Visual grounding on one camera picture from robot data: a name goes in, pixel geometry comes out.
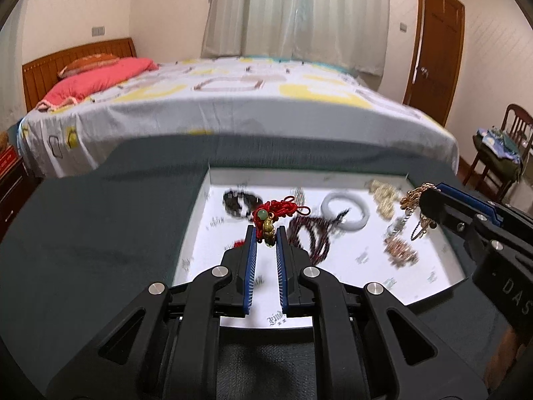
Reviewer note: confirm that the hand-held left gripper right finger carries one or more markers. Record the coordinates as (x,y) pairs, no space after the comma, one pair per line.
(282,275)

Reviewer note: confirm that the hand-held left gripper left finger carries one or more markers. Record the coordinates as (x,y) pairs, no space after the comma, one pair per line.
(250,275)

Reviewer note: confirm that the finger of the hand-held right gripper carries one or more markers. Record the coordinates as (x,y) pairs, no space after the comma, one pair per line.
(445,212)
(466,198)

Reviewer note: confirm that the small red tassel gold charm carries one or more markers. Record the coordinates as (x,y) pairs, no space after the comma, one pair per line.
(239,243)

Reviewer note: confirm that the large red knot gold charm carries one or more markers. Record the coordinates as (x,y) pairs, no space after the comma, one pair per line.
(268,227)

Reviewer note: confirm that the green jewelry tray white lining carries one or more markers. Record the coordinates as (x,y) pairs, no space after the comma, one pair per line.
(200,237)

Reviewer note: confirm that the white jade bangle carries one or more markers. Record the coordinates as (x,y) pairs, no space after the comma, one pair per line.
(329,206)

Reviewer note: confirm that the person's right hand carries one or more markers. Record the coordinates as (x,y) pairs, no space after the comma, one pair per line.
(504,354)

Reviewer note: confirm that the pile of clothes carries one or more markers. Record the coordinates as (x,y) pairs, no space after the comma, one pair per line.
(497,150)

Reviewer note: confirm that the wooden chair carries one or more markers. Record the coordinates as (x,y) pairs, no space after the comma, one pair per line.
(516,121)

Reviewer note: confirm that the brown wooden door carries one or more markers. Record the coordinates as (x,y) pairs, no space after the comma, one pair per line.
(437,50)

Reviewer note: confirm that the bed with patterned sheet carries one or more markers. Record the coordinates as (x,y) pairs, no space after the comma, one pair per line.
(233,104)

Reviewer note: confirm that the dark wooden nightstand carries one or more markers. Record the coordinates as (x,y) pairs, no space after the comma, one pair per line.
(14,200)

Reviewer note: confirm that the white curtain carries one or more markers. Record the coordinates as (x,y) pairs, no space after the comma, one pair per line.
(300,12)

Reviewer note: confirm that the pink pillow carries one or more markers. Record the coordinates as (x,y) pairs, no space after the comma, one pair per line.
(100,77)

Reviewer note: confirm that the orange patterned pillow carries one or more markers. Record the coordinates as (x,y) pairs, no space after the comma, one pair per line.
(87,63)

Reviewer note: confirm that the red box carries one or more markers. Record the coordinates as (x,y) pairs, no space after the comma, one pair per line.
(7,162)

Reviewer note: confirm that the brown plush toy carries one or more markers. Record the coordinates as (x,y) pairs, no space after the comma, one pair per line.
(3,139)

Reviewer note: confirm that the wooden headboard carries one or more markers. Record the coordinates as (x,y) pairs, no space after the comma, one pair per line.
(41,75)

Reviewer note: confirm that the wall socket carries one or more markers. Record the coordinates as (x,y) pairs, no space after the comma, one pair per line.
(98,31)

